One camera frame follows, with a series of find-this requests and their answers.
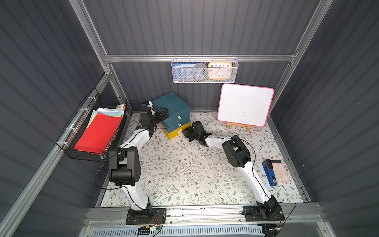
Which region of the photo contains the teal yellow drawer cabinet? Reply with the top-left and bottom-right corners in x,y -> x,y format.
152,92 -> 190,139

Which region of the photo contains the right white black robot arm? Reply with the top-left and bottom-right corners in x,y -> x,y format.
183,121 -> 280,220

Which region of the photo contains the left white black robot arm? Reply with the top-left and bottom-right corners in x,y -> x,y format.
109,101 -> 168,212

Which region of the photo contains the blue box in basket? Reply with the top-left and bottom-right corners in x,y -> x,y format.
172,62 -> 196,83

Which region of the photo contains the wooden whiteboard easel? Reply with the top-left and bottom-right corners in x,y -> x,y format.
226,122 -> 255,131

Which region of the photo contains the grey tape roll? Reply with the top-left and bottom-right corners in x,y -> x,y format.
192,63 -> 208,82

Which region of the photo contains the red paper sheet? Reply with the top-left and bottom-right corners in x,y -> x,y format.
74,111 -> 123,154

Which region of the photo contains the pink framed whiteboard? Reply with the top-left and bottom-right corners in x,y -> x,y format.
217,84 -> 274,127

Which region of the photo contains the yellow analog clock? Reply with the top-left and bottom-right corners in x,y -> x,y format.
208,62 -> 233,81

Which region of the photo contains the blue stapler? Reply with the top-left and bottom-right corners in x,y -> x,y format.
262,159 -> 277,187

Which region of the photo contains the pink calculator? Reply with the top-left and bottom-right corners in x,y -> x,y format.
270,160 -> 290,183

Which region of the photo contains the black wire paper tray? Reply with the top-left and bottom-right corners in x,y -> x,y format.
56,89 -> 129,162

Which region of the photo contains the white wire wall basket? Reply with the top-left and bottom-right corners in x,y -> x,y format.
171,56 -> 239,84

